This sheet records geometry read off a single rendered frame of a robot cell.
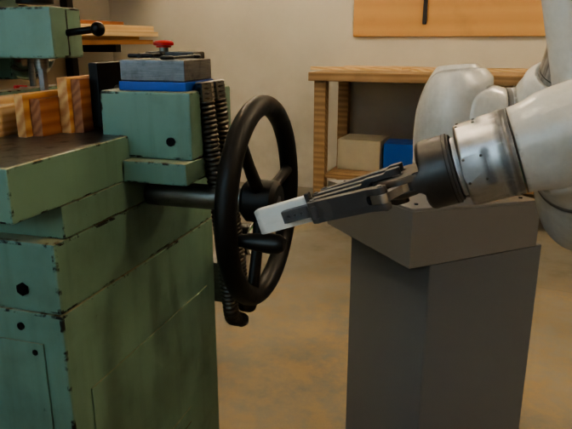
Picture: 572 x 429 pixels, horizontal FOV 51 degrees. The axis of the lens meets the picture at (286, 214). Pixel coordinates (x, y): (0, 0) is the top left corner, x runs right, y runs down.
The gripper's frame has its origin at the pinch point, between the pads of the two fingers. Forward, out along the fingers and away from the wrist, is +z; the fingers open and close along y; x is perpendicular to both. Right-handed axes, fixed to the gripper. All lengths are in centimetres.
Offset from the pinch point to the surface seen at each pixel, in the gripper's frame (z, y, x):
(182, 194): 17.6, -9.7, -5.0
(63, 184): 21.8, 7.7, -11.8
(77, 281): 26.0, 6.9, -0.2
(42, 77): 33.3, -11.0, -27.5
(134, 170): 20.4, -4.7, -10.4
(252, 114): 2.0, -5.4, -12.3
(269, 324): 72, -130, 62
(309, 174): 108, -347, 38
